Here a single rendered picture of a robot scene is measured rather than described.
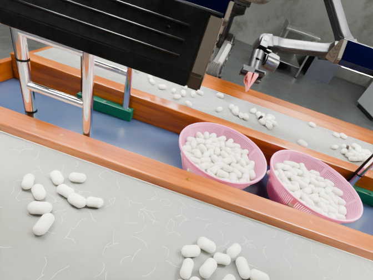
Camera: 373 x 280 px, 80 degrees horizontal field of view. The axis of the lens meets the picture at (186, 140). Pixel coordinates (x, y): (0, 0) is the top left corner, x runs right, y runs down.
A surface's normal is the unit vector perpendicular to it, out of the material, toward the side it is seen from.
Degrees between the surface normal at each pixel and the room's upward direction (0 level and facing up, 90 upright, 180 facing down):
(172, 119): 90
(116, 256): 0
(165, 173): 0
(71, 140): 0
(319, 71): 90
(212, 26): 58
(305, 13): 90
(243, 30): 90
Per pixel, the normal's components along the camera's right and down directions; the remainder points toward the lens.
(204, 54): -0.03, 0.04
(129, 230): 0.26, -0.77
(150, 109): -0.19, 0.54
